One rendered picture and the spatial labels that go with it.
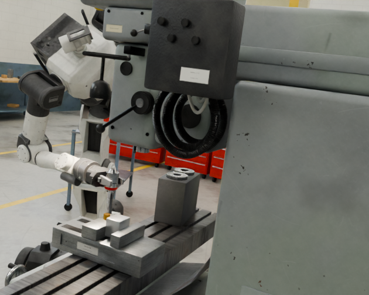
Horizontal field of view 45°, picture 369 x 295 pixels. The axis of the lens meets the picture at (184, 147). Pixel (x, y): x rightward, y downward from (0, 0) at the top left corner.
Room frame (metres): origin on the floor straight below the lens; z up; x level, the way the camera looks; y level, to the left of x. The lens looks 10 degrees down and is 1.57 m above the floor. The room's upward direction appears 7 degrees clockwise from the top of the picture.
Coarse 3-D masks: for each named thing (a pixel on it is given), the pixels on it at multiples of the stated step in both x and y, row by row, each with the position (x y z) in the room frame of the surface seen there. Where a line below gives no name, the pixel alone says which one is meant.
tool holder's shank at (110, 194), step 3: (108, 192) 1.54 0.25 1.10; (111, 192) 1.54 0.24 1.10; (114, 192) 1.54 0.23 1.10; (108, 195) 1.54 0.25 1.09; (111, 195) 1.54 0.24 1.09; (108, 198) 1.54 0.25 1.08; (111, 198) 1.54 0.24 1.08; (108, 201) 1.54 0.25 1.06; (111, 201) 1.54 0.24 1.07; (108, 204) 1.54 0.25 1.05; (111, 204) 1.54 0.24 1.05; (105, 207) 1.55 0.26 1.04; (108, 207) 1.54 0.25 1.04; (111, 207) 1.54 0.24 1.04; (105, 210) 1.54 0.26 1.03; (108, 210) 1.54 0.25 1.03; (111, 210) 1.55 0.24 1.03; (111, 213) 1.55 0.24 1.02
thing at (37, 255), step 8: (112, 208) 2.40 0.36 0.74; (120, 208) 2.47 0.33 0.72; (40, 248) 2.03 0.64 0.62; (48, 248) 2.04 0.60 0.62; (56, 248) 2.07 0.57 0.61; (32, 256) 1.99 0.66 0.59; (40, 256) 1.99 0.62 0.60; (48, 256) 1.99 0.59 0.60; (56, 256) 2.03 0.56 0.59; (32, 264) 1.97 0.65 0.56; (40, 264) 1.97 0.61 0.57
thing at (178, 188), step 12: (180, 168) 1.91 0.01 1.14; (168, 180) 1.73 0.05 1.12; (180, 180) 1.74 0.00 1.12; (192, 180) 1.80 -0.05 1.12; (168, 192) 1.73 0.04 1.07; (180, 192) 1.72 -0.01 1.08; (192, 192) 1.82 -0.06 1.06; (156, 204) 1.74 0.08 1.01; (168, 204) 1.73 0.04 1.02; (180, 204) 1.71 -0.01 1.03; (192, 204) 1.85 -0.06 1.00; (156, 216) 1.74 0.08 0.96; (168, 216) 1.73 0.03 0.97; (180, 216) 1.71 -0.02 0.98
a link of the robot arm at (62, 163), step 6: (60, 156) 1.67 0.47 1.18; (66, 156) 1.65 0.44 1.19; (72, 156) 1.67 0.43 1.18; (60, 162) 1.65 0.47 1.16; (66, 162) 1.63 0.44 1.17; (72, 162) 1.65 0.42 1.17; (78, 162) 1.63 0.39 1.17; (60, 168) 1.64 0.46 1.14; (66, 168) 1.64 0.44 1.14; (72, 168) 1.65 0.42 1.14; (60, 174) 1.69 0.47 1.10; (66, 174) 1.67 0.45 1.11; (72, 174) 1.67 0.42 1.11; (66, 180) 1.66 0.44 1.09; (72, 180) 1.64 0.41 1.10; (78, 180) 1.64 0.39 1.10
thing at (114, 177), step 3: (117, 171) 1.56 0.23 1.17; (108, 174) 1.53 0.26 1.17; (111, 174) 1.53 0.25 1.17; (114, 174) 1.53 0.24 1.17; (117, 174) 1.54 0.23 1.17; (108, 177) 1.53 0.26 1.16; (111, 177) 1.53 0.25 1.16; (114, 177) 1.53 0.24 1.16; (117, 177) 1.54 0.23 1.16; (114, 180) 1.53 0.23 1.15; (117, 180) 1.54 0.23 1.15; (114, 183) 1.53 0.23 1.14; (117, 183) 1.54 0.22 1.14; (105, 186) 1.53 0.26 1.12; (108, 186) 1.53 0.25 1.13; (111, 186) 1.53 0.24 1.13; (114, 186) 1.53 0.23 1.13; (117, 186) 1.55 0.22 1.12
